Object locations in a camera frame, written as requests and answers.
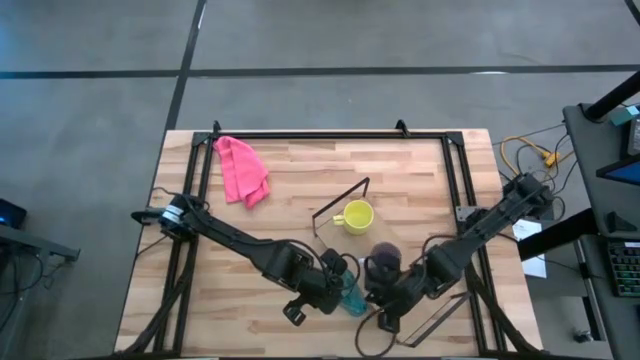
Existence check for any black slanted beam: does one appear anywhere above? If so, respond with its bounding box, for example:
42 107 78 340
516 206 600 263

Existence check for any white paper sheet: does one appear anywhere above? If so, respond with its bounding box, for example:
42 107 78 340
511 218 549 280

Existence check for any black metal table frame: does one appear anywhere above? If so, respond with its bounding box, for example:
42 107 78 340
117 118 539 357

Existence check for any wooden shelf with black frame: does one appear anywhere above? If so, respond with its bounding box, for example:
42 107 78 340
311 176 401 246

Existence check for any teal translucent cup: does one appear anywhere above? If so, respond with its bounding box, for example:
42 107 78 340
341 268 370 318

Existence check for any dark purple mug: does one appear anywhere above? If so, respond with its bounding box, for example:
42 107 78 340
369 241 403 274

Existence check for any yellow cable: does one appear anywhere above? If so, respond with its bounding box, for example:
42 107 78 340
499 134 562 177

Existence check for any black device with blue light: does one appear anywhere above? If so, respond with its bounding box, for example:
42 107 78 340
0 197 28 230

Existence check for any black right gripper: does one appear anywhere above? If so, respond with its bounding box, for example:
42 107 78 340
363 256 431 335

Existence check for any blue-lit screen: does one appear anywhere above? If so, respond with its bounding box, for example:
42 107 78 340
596 158 640 187

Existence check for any black looped gripper cable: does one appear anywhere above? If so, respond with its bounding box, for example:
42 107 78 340
354 308 399 359

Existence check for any black diagonal pole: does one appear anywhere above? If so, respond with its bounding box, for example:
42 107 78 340
583 71 640 123

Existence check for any pink cloth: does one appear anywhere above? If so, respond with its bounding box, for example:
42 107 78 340
213 135 272 210

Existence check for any keyboard with green backlight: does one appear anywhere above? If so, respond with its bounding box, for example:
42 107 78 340
606 240 640 300

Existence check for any dark grey desk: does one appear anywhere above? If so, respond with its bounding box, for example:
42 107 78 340
562 102 640 360

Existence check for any teal box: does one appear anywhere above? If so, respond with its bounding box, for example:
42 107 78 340
608 104 640 127

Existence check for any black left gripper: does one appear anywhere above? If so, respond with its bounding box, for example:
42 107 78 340
282 248 357 327

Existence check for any thin black wire frame stand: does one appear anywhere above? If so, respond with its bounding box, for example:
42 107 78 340
397 291 473 350

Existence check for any grey metal bracket plate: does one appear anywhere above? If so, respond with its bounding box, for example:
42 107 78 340
454 205 482 223

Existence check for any yellow mug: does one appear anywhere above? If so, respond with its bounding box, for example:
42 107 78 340
332 199 375 237

